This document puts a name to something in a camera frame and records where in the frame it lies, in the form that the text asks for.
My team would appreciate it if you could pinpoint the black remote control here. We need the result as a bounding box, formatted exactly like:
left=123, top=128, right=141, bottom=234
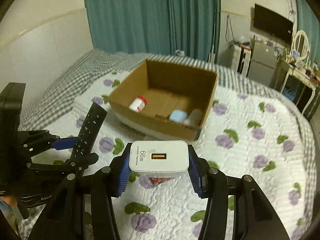
left=71, top=102, right=107, bottom=158

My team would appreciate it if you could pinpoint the white 66W charger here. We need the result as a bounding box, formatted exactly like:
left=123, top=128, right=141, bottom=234
left=129, top=140, right=189, bottom=177

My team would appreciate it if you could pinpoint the white handheld device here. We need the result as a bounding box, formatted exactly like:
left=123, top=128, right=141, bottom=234
left=183, top=108, right=203, bottom=126

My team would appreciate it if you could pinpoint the light blue case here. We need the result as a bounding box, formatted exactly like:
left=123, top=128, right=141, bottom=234
left=169, top=109, right=188, bottom=123

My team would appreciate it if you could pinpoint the red capped white bottle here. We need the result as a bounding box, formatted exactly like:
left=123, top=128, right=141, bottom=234
left=129, top=96, right=147, bottom=113

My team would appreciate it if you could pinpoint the red patterned wallet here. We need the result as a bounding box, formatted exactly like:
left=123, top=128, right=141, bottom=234
left=150, top=178, right=171, bottom=186

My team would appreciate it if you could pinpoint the grey checked bedsheet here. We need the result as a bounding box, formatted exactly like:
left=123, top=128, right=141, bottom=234
left=20, top=49, right=316, bottom=156

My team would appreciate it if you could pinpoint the floral white quilt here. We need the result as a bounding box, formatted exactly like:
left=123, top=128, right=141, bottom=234
left=17, top=69, right=316, bottom=240

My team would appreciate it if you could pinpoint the brown cardboard box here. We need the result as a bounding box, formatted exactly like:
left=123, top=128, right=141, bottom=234
left=109, top=60, right=218, bottom=141

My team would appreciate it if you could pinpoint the white drawer cabinet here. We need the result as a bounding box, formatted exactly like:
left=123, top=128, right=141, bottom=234
left=229, top=44, right=251, bottom=77

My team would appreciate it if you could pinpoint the silver mini fridge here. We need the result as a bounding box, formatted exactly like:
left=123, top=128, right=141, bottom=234
left=247, top=41, right=277, bottom=87

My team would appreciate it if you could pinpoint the white dressing table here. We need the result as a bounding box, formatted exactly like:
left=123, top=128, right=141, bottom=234
left=274, top=59, right=319, bottom=118

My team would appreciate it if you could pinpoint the white oval mirror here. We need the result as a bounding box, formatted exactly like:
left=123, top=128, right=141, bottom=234
left=292, top=30, right=310, bottom=61

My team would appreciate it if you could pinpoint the teal curtain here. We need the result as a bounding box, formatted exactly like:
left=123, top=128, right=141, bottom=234
left=84, top=0, right=221, bottom=62
left=296, top=0, right=319, bottom=68

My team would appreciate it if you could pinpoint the teal right curtain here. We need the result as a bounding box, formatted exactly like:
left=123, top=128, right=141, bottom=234
left=296, top=0, right=319, bottom=68

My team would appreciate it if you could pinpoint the black wall television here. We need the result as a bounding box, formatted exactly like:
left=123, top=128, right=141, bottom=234
left=253, top=4, right=293, bottom=43

